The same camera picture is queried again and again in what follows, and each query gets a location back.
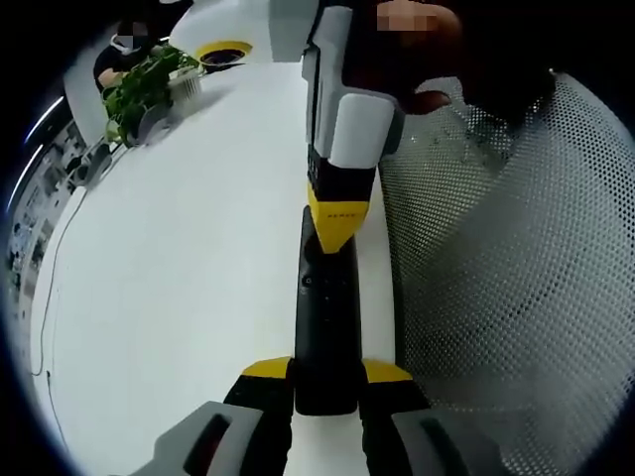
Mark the grey neck headset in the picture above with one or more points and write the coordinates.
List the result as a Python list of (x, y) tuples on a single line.
[(154, 119), (96, 163)]

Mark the black remote control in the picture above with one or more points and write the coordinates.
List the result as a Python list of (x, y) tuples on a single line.
[(325, 337)]

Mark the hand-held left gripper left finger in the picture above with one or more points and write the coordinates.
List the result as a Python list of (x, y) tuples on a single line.
[(233, 431)]

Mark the green potted plant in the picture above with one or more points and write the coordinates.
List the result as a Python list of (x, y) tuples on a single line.
[(144, 86)]

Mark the person's right hand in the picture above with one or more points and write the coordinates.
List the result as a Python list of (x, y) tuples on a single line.
[(449, 37)]

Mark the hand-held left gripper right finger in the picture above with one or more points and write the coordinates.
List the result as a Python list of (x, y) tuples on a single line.
[(397, 436)]

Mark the white mesh chair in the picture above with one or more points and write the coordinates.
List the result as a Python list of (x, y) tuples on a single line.
[(521, 277)]

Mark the white plant pot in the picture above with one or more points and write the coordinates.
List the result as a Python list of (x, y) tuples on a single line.
[(186, 85)]

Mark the yellow rimmed black bowl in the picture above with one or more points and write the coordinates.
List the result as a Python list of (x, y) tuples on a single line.
[(223, 53)]

